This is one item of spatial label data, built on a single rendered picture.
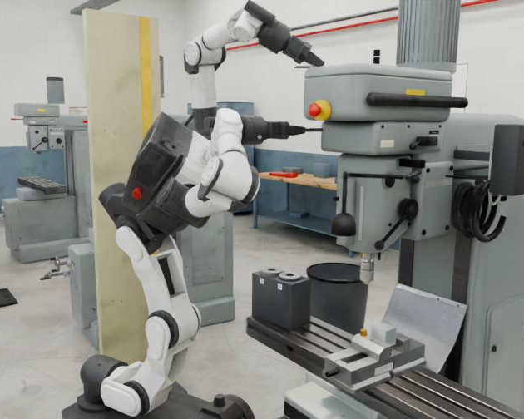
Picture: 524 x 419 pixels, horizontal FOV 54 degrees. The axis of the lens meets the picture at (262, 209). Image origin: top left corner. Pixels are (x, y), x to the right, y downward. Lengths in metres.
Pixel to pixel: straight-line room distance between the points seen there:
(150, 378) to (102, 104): 1.60
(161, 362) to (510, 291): 1.33
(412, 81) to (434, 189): 0.37
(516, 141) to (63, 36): 9.60
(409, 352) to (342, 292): 1.88
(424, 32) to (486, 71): 4.57
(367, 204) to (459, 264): 0.52
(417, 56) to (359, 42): 5.76
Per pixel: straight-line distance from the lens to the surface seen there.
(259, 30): 1.63
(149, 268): 1.83
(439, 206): 1.81
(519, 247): 2.19
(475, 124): 1.96
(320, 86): 1.55
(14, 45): 10.40
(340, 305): 3.69
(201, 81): 1.83
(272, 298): 2.08
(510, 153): 1.67
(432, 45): 1.81
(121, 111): 3.05
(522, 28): 6.24
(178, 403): 2.29
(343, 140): 1.61
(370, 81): 1.49
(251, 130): 1.50
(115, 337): 3.28
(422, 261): 2.09
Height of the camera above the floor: 1.74
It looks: 10 degrees down
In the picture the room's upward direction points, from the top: straight up
